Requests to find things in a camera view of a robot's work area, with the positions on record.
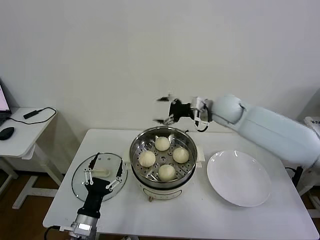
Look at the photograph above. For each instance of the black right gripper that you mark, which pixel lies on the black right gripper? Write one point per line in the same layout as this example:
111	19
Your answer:
181	110

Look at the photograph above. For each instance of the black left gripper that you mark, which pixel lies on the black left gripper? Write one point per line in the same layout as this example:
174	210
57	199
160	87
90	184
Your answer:
96	190

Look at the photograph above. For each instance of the round glass lid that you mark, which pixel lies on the round glass lid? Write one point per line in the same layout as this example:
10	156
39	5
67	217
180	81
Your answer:
80	180

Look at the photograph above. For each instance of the white steamed baozi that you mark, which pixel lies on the white steamed baozi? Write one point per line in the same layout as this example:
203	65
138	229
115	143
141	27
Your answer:
180	155
147	159
162	144
167	173

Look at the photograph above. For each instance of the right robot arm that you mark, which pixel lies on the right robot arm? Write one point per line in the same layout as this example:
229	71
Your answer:
262	130

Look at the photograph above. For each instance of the perforated steel steamer basket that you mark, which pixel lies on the perforated steel steamer basket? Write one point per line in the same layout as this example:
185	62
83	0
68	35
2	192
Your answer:
162	157

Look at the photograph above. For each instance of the black cooker power plug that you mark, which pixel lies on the black cooker power plug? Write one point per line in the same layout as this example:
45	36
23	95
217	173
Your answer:
186	130

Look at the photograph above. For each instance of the white electric cooker pot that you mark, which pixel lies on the white electric cooker pot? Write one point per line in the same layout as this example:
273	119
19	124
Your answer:
162	193

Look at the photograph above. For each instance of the white side desk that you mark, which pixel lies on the white side desk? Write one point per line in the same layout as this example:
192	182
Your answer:
22	140

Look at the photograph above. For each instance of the white round plate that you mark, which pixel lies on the white round plate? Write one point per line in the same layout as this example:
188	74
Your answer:
237	177

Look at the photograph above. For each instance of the black computer mouse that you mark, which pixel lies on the black computer mouse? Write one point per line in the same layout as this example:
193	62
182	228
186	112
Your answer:
6	133

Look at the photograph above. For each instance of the black laptop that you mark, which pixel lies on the black laptop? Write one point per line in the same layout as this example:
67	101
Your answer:
3	100

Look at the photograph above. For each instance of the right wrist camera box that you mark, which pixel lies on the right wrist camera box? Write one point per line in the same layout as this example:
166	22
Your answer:
197	103

